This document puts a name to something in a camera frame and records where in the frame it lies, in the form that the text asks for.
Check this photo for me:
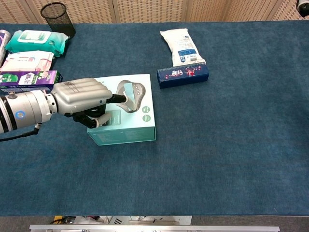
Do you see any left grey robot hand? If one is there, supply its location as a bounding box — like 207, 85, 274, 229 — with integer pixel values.
50, 77, 129, 129

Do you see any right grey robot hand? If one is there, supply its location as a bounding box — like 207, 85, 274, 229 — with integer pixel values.
296, 0, 309, 18

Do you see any light blue plastic strip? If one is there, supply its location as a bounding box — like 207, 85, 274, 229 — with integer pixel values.
123, 82, 137, 103

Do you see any purple toothpaste box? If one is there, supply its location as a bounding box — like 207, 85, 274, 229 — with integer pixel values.
0, 70, 64, 93

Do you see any teal Philips speaker box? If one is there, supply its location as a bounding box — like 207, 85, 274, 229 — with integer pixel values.
86, 73, 157, 146

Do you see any dark blue printed box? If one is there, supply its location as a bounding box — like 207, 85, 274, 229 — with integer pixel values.
156, 64, 210, 89

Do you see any pink wet wipes pack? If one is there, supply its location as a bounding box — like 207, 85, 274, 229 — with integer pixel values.
0, 50, 55, 73

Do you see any green wet wipes pack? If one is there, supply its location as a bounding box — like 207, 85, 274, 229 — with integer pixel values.
4, 29, 70, 58

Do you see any black mesh pen holder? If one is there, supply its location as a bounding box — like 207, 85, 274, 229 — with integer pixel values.
40, 1, 77, 39

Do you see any white purple tube pack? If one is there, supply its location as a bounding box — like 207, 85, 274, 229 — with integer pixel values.
0, 29, 11, 67

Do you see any beige folding screen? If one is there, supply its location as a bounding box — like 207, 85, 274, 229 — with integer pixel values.
0, 0, 309, 24

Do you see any white wipes pack blue print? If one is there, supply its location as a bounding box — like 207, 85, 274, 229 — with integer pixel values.
160, 28, 207, 68

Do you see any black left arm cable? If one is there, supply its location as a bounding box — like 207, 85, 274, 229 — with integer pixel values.
0, 123, 41, 143

